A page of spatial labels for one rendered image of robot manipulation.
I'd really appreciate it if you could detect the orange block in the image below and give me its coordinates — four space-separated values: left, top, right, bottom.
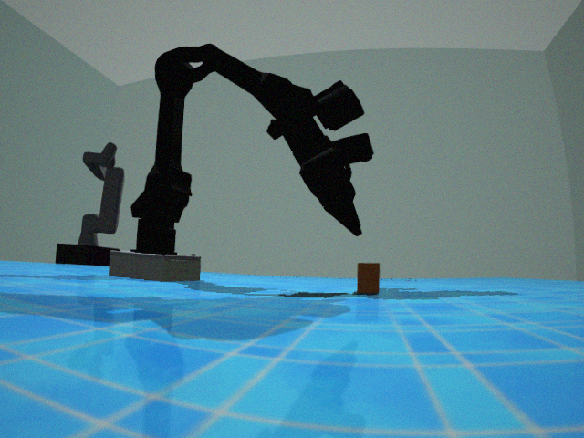
357 263 380 293

